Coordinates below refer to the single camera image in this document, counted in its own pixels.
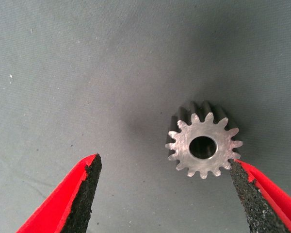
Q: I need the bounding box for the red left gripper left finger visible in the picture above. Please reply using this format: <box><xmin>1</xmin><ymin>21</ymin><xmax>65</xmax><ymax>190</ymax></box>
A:
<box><xmin>16</xmin><ymin>153</ymin><xmax>102</xmax><ymax>233</ymax></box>

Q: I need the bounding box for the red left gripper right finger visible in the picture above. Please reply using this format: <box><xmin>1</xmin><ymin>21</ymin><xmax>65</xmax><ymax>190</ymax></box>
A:
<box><xmin>227</xmin><ymin>159</ymin><xmax>291</xmax><ymax>233</ymax></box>

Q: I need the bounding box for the small steel planetary gear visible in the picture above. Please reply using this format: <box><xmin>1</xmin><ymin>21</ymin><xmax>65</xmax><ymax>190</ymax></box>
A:
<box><xmin>165</xmin><ymin>100</ymin><xmax>243</xmax><ymax>180</ymax></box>

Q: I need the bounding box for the dark grey table cloth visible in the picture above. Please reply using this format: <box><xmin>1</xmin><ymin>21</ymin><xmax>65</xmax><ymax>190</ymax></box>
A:
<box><xmin>0</xmin><ymin>0</ymin><xmax>291</xmax><ymax>233</ymax></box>

